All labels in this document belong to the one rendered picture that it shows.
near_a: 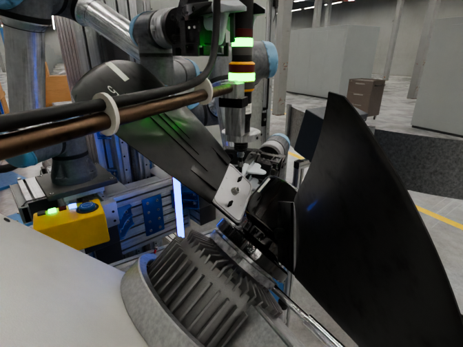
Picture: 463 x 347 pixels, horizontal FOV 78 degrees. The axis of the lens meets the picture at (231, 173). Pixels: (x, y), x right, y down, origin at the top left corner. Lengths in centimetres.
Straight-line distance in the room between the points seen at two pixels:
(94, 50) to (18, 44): 42
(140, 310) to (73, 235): 46
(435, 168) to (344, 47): 819
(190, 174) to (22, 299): 22
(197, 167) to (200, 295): 17
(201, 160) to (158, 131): 8
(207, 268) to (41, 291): 19
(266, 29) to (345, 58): 764
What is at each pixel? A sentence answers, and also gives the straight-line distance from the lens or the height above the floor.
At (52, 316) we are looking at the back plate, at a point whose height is 123.
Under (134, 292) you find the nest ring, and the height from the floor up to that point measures 116.
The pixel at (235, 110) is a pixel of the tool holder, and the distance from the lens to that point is 48.
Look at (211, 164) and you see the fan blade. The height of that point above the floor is 130.
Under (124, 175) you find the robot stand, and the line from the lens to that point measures 131.
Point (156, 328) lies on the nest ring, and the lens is 41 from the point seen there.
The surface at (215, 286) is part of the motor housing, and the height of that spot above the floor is 117.
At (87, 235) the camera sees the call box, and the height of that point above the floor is 102.
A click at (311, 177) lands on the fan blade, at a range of 30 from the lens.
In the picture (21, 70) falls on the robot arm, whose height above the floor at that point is 142.
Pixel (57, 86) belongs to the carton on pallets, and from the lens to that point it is 968.
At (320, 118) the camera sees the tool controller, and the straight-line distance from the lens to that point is 115.
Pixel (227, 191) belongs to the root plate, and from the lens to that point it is 45.
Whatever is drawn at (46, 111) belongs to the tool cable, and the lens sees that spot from 22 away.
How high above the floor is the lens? 146
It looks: 23 degrees down
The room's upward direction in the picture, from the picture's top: straight up
